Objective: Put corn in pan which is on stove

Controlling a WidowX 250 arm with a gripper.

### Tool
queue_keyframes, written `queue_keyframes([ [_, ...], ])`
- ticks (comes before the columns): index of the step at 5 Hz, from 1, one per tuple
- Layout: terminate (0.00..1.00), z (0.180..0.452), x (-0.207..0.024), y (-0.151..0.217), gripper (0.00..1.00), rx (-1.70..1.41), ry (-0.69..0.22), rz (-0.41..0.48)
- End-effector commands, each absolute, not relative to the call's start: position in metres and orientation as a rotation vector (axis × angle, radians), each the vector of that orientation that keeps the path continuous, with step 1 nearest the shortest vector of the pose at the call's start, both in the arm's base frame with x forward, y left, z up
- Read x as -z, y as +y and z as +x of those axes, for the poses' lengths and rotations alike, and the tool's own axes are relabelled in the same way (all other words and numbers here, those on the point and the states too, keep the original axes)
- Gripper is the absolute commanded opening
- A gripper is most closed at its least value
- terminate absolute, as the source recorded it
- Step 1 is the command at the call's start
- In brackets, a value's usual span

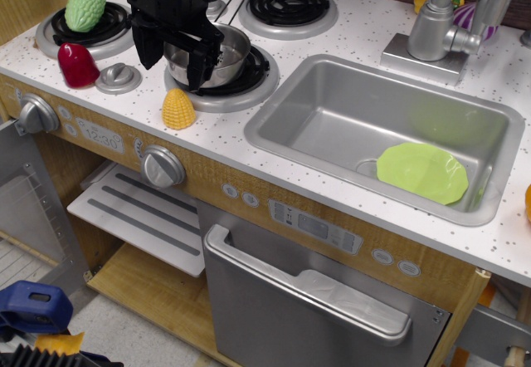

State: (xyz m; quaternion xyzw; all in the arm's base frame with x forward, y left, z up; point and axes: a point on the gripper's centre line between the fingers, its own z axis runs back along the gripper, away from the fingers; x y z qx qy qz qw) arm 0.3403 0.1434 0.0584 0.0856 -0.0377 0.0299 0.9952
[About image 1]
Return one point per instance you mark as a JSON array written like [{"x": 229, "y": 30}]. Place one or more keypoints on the grey countertop stove knob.
[{"x": 118, "y": 79}]

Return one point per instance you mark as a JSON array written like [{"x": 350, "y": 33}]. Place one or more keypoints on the back right stove burner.
[{"x": 288, "y": 20}]

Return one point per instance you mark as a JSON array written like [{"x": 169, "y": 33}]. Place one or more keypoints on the white oven rack shelf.
[{"x": 161, "y": 222}]

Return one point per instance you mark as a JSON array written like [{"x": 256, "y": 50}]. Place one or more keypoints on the left silver oven dial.
[{"x": 37, "y": 115}]

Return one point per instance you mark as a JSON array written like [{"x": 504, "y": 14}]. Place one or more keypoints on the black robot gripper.
[{"x": 156, "y": 22}]

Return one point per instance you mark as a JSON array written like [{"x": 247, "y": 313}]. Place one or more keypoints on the grey middle stove knob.
[{"x": 216, "y": 10}]

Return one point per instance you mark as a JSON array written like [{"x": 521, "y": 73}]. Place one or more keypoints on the open grey oven door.
[{"x": 38, "y": 243}]

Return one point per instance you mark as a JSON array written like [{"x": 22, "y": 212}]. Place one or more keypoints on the right silver oven dial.
[{"x": 160, "y": 168}]

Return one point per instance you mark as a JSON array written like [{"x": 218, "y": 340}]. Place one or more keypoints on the red toy bell pepper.
[{"x": 77, "y": 65}]

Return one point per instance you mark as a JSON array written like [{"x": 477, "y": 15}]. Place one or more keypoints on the front right stove burner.
[{"x": 257, "y": 81}]

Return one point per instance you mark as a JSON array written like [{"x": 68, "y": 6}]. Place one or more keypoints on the stove burner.
[
  {"x": 110, "y": 36},
  {"x": 257, "y": 81},
  {"x": 288, "y": 20}
]

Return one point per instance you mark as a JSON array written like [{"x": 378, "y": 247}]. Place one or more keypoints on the small silver pan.
[{"x": 220, "y": 66}]

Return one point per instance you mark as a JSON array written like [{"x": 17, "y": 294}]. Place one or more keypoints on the silver toy faucet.
[{"x": 437, "y": 49}]

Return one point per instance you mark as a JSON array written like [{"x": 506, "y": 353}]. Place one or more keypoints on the toy kitchen wooden cabinet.
[{"x": 181, "y": 304}]

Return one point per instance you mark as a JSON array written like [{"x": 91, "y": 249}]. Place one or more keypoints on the grey toy sink basin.
[{"x": 338, "y": 117}]

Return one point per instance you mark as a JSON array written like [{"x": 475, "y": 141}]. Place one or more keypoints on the green toy bitter gourd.
[{"x": 83, "y": 15}]

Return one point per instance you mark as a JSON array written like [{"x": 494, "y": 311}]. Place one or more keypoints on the purple toy onion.
[{"x": 463, "y": 17}]

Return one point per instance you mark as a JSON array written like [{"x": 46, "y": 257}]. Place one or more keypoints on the blue clamp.
[{"x": 35, "y": 308}]

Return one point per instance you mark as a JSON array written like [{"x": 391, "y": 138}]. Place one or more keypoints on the front left stove burner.
[{"x": 110, "y": 36}]

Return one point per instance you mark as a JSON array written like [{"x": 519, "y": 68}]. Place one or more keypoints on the silver dishwasher door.
[{"x": 277, "y": 303}]

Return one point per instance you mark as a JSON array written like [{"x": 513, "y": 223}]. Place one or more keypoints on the yellow toy corn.
[{"x": 178, "y": 112}]

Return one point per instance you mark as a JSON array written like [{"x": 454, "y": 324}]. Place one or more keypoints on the light green plastic plate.
[{"x": 425, "y": 170}]

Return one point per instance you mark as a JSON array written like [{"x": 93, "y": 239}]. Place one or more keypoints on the orange toy fruit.
[{"x": 527, "y": 202}]

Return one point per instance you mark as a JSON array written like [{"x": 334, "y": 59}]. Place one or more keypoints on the silver oven dial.
[
  {"x": 37, "y": 115},
  {"x": 160, "y": 168}
]

